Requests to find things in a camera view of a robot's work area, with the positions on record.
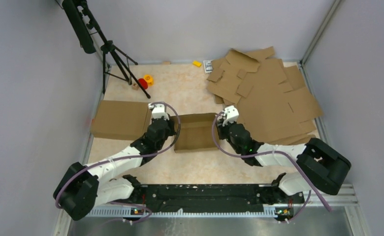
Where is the yellow block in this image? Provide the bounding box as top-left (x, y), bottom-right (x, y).
top-left (192, 60), bottom-right (202, 67)

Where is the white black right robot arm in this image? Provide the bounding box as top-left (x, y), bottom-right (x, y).
top-left (217, 122), bottom-right (352, 203)

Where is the orange round toy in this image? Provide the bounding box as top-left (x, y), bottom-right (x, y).
top-left (143, 74), bottom-right (154, 87)

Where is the playing card box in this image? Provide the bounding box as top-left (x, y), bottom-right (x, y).
top-left (202, 60), bottom-right (213, 74)

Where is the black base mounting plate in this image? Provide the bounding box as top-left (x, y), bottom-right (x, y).
top-left (119, 184), bottom-right (305, 213)

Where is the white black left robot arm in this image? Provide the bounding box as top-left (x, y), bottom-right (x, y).
top-left (53, 118), bottom-right (181, 221)

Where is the cardboard box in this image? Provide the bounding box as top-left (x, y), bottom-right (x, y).
top-left (90, 100), bottom-right (151, 141)
top-left (170, 113), bottom-right (220, 153)

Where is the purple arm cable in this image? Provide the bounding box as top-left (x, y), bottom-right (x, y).
top-left (211, 112), bottom-right (333, 225)
top-left (55, 102), bottom-right (182, 225)

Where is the aluminium frame rail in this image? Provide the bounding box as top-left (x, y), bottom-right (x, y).
top-left (53, 184), bottom-right (372, 236)

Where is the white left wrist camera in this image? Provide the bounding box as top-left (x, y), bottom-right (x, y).
top-left (148, 102), bottom-right (169, 120)

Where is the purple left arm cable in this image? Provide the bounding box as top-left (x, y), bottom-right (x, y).
top-left (55, 102), bottom-right (182, 225)

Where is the black camera tripod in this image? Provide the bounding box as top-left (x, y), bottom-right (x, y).
top-left (56, 0), bottom-right (151, 99)

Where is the folded closed cardboard box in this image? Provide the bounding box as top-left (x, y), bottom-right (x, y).
top-left (90, 100), bottom-right (151, 141)

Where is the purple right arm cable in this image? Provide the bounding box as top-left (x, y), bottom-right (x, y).
top-left (211, 112), bottom-right (333, 225)

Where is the red round toy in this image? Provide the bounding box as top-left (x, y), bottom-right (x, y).
top-left (138, 78), bottom-right (149, 89)

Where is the cardboard sheet pile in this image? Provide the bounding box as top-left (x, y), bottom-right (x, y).
top-left (207, 47), bottom-right (323, 145)

